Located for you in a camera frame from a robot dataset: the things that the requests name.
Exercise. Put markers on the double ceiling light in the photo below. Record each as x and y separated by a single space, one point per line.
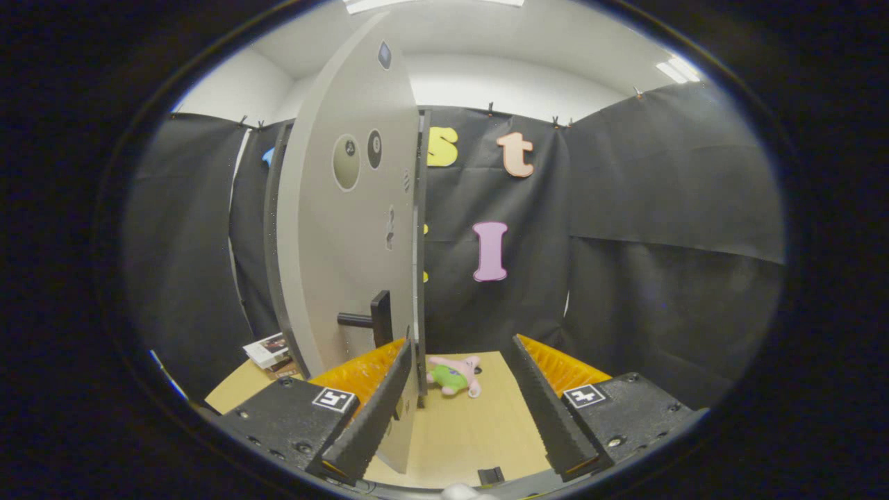
679 71

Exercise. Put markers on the small black block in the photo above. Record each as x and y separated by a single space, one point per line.
491 476

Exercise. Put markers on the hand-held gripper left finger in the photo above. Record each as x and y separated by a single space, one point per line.
371 423

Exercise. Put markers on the grey shoe cabinet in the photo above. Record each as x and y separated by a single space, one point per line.
421 180

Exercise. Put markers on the stack of booklets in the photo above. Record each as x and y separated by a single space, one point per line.
267 351

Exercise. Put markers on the pink and green plush toy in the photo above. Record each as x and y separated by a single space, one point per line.
453 375

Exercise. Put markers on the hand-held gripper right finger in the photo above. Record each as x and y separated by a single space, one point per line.
549 417

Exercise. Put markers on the black backdrop cloth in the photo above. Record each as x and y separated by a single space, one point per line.
660 208

